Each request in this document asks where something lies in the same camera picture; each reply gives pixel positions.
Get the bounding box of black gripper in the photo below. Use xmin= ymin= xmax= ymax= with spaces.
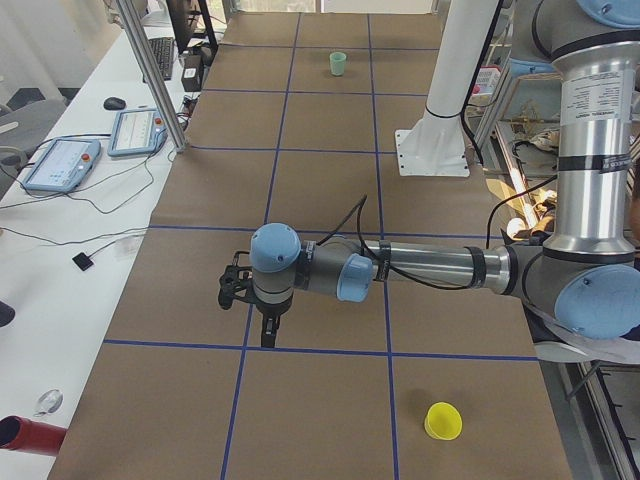
xmin=257 ymin=299 xmax=291 ymax=347

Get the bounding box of far blue teach pendant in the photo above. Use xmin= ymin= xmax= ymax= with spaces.
xmin=107 ymin=108 xmax=167 ymax=157

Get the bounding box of near blue teach pendant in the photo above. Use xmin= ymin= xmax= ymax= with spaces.
xmin=22 ymin=138 xmax=102 ymax=193

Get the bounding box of black box with label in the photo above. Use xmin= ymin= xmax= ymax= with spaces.
xmin=181 ymin=55 xmax=204 ymax=93

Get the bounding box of blue teach pendant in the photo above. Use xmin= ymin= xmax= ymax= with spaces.
xmin=22 ymin=138 xmax=102 ymax=193
xmin=107 ymin=108 xmax=167 ymax=157

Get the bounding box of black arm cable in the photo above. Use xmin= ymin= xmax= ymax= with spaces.
xmin=319 ymin=193 xmax=556 ymax=291

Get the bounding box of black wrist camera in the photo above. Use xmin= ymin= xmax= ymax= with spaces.
xmin=218 ymin=250 xmax=256 ymax=310

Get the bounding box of black monitor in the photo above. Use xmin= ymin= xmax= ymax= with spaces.
xmin=167 ymin=0 xmax=218 ymax=67

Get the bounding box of red cylinder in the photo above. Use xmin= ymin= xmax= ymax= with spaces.
xmin=1 ymin=416 xmax=67 ymax=456

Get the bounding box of yellow plastic cup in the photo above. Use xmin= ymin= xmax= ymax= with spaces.
xmin=423 ymin=402 xmax=463 ymax=441

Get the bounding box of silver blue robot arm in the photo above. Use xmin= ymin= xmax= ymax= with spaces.
xmin=242 ymin=1 xmax=639 ymax=347

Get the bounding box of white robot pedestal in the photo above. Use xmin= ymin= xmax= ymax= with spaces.
xmin=395 ymin=0 xmax=502 ymax=178

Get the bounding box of brown paper table mat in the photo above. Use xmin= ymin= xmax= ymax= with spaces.
xmin=50 ymin=13 xmax=571 ymax=479

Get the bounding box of black keyboard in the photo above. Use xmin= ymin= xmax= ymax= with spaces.
xmin=148 ymin=37 xmax=175 ymax=80

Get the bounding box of aluminium frame post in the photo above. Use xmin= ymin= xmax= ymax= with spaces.
xmin=115 ymin=0 xmax=187 ymax=153

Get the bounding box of green plastic cup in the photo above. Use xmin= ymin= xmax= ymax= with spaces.
xmin=329 ymin=51 xmax=347 ymax=77

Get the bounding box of black computer mouse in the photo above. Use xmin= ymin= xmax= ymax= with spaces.
xmin=103 ymin=97 xmax=126 ymax=111

